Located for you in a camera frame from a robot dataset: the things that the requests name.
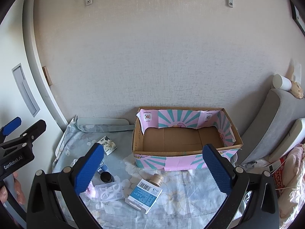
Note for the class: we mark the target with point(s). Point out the floral blue bedsheet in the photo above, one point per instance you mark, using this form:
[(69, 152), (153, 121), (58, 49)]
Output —
[(152, 174)]

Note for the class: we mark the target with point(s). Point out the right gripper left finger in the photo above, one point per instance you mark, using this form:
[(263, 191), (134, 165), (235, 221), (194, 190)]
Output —
[(75, 181)]

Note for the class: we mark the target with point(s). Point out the pink fluffy sock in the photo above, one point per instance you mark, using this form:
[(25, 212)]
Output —
[(90, 191)]

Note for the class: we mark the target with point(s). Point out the small blue box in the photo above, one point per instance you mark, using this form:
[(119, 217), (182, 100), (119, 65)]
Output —
[(102, 168)]

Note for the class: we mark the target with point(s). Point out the small wooden wall block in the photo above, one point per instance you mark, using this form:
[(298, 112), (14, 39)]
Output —
[(47, 76)]

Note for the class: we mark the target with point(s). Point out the grey chair backrest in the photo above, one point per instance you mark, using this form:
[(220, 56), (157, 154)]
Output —
[(274, 120)]

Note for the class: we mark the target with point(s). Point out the black cosmetic jar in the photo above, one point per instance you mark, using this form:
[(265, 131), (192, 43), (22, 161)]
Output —
[(107, 177)]

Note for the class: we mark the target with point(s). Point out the framed picture on wall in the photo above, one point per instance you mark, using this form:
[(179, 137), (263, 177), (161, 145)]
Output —
[(297, 18)]

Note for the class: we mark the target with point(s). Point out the white paper cup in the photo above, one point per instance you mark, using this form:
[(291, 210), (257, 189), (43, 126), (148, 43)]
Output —
[(281, 82)]

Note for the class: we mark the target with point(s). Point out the floral tissue pack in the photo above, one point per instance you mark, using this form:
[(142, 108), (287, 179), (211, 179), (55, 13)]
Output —
[(108, 145)]

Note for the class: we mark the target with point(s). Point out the stuffed toy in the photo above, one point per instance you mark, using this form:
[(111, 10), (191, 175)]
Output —
[(294, 74)]

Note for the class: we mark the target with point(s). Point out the white blue carton box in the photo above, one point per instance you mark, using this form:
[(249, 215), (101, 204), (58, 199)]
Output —
[(143, 196)]

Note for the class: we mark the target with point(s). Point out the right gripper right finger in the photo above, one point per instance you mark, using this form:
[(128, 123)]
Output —
[(229, 181)]

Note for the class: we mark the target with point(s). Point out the pink blanket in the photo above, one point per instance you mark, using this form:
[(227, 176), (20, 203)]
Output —
[(289, 182)]

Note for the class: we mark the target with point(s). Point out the clear plastic floss box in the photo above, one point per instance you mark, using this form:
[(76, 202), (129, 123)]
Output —
[(109, 192)]

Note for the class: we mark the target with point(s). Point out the beige cosmetic jar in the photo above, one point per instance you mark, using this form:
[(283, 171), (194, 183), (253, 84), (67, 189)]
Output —
[(156, 180)]

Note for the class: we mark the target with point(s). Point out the pink teal cardboard box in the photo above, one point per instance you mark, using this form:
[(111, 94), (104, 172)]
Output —
[(172, 139)]

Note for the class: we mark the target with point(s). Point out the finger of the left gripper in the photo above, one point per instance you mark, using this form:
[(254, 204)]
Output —
[(11, 126), (28, 136)]

